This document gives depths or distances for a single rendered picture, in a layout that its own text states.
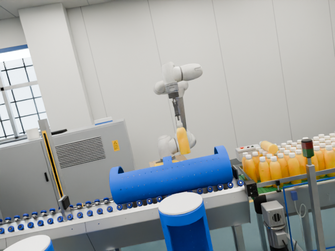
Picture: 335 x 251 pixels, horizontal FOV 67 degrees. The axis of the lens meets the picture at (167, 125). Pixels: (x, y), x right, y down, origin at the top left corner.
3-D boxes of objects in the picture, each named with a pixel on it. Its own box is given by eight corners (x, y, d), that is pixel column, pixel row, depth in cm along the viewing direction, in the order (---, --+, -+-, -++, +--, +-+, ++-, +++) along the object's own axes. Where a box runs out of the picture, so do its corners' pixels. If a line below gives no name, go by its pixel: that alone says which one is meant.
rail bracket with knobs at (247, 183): (244, 193, 181) (242, 180, 180) (254, 191, 181) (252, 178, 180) (249, 199, 171) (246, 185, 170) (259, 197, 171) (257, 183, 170)
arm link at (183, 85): (173, 148, 271) (193, 143, 275) (178, 155, 257) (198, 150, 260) (162, 77, 238) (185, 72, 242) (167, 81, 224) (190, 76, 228)
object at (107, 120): (95, 125, 359) (94, 120, 358) (112, 121, 365) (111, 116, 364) (94, 126, 347) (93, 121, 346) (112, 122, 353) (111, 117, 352)
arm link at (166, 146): (158, 157, 267) (153, 136, 264) (175, 152, 270) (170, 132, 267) (161, 160, 251) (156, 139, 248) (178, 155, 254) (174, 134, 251)
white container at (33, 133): (30, 139, 355) (27, 129, 353) (42, 136, 357) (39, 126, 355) (26, 141, 339) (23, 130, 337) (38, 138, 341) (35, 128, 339)
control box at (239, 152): (237, 159, 228) (235, 148, 227) (258, 154, 228) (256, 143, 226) (240, 162, 218) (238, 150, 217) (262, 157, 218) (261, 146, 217)
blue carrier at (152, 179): (121, 191, 213) (112, 161, 205) (225, 171, 211) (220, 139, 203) (116, 213, 186) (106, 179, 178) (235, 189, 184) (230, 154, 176)
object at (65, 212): (68, 213, 204) (63, 195, 202) (73, 212, 204) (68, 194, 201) (63, 219, 194) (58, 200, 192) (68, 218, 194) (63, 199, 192)
